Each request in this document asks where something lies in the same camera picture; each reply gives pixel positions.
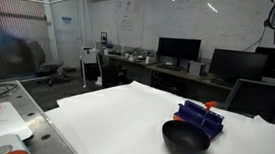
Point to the white box device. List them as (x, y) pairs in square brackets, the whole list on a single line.
[(195, 68)]

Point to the black bowl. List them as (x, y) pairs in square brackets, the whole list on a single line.
[(185, 139)]

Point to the black keyboard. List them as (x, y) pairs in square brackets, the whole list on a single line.
[(170, 67)]

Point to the wooden desk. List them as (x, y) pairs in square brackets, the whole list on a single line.
[(178, 74)]

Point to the black computer monitor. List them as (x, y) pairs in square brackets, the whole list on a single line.
[(178, 48), (237, 64)]

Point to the white easel stand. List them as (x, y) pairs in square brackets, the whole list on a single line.
[(90, 58)]

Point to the white paper sheet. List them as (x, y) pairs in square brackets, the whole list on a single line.
[(159, 132)]

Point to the blue door sign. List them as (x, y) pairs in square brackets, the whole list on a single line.
[(66, 20)]

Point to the grey office chair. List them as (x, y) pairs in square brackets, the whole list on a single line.
[(42, 58)]

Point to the black mesh office chair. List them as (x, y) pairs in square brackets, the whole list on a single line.
[(259, 99)]

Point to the metal mesh partition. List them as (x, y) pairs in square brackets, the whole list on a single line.
[(11, 29)]

